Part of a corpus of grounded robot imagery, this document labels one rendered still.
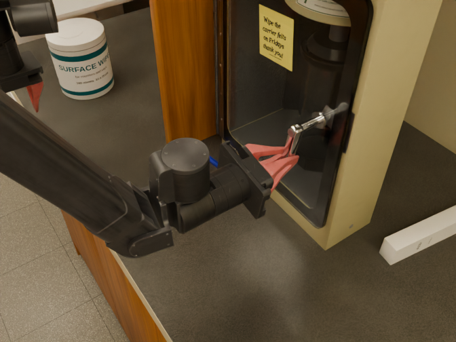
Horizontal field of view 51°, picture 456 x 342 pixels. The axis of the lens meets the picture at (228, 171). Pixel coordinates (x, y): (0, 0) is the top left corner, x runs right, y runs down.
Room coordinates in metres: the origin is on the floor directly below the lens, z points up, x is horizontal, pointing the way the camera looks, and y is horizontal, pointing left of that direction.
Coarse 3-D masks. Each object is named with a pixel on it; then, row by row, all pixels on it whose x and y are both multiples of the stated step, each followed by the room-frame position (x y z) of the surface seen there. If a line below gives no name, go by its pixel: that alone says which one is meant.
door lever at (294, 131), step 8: (312, 120) 0.52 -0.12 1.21; (320, 120) 0.52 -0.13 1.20; (296, 128) 0.50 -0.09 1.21; (304, 128) 0.50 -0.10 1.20; (320, 128) 0.52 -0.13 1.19; (288, 136) 0.50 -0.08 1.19; (296, 136) 0.49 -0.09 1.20; (288, 144) 0.50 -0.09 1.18; (296, 144) 0.50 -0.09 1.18; (288, 152) 0.50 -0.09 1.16; (296, 152) 0.50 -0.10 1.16
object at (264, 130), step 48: (240, 0) 0.69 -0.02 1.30; (288, 0) 0.60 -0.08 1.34; (336, 0) 0.53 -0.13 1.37; (240, 48) 0.68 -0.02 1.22; (336, 48) 0.52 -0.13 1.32; (240, 96) 0.68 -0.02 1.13; (288, 96) 0.58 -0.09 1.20; (336, 96) 0.51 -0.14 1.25; (240, 144) 0.68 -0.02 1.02; (336, 144) 0.49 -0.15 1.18; (288, 192) 0.56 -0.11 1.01
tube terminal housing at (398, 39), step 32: (384, 0) 0.49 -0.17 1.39; (416, 0) 0.52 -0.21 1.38; (384, 32) 0.50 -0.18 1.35; (416, 32) 0.53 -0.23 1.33; (384, 64) 0.51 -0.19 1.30; (416, 64) 0.54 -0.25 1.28; (384, 96) 0.52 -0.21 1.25; (352, 128) 0.49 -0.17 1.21; (384, 128) 0.53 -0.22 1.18; (352, 160) 0.50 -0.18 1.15; (384, 160) 0.54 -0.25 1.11; (352, 192) 0.51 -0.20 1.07; (352, 224) 0.52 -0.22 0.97
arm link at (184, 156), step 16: (176, 144) 0.43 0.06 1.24; (192, 144) 0.43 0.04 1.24; (160, 160) 0.40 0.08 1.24; (176, 160) 0.40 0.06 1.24; (192, 160) 0.40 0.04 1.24; (208, 160) 0.40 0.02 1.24; (160, 176) 0.38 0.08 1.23; (176, 176) 0.38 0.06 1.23; (192, 176) 0.38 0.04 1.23; (208, 176) 0.40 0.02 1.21; (144, 192) 0.42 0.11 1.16; (160, 192) 0.38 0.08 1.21; (176, 192) 0.39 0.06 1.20; (192, 192) 0.38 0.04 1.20; (160, 208) 0.37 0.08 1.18; (160, 224) 0.39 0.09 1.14; (144, 240) 0.35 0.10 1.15; (160, 240) 0.36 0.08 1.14
